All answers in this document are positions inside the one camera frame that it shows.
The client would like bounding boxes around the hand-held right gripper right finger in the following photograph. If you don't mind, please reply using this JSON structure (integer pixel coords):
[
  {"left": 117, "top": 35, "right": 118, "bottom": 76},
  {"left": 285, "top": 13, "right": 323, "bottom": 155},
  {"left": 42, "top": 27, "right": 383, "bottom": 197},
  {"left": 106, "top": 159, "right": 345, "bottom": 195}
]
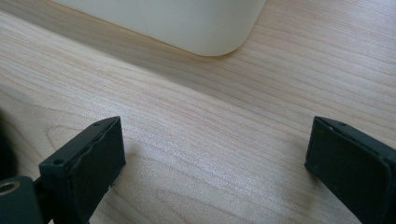
[{"left": 304, "top": 116, "right": 396, "bottom": 224}]

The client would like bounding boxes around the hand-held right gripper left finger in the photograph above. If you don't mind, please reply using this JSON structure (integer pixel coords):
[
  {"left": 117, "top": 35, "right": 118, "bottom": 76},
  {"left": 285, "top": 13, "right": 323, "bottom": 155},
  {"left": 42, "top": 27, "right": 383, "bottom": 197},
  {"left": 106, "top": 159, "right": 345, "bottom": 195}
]
[{"left": 38, "top": 116, "right": 127, "bottom": 224}]

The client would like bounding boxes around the white plastic container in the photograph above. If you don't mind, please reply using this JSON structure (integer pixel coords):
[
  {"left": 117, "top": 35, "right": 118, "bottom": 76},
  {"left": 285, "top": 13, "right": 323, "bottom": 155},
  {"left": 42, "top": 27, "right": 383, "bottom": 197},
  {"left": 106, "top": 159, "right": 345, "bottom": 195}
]
[{"left": 49, "top": 0, "right": 268, "bottom": 58}]

